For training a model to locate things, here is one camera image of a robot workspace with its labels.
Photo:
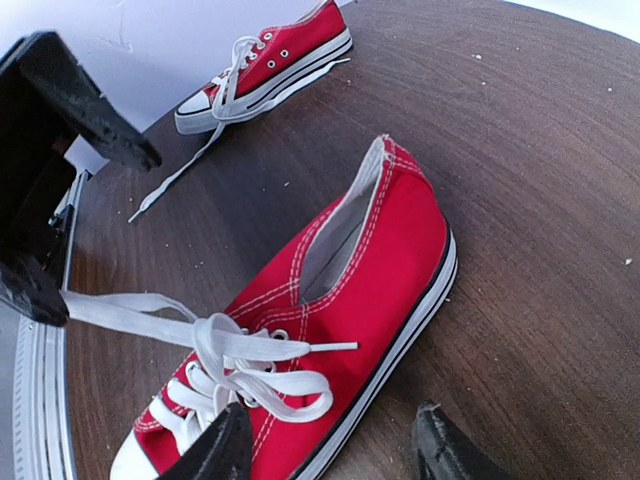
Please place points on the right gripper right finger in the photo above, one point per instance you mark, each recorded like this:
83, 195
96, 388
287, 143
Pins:
442, 451

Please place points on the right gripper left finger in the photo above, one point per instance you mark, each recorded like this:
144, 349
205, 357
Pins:
222, 452

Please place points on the red canvas sneaker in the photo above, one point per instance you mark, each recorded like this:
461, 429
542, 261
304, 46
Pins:
264, 71
309, 343

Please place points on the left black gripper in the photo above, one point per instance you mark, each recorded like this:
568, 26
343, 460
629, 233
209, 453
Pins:
47, 100

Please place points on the aluminium front rail frame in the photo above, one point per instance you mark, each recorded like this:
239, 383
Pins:
36, 440

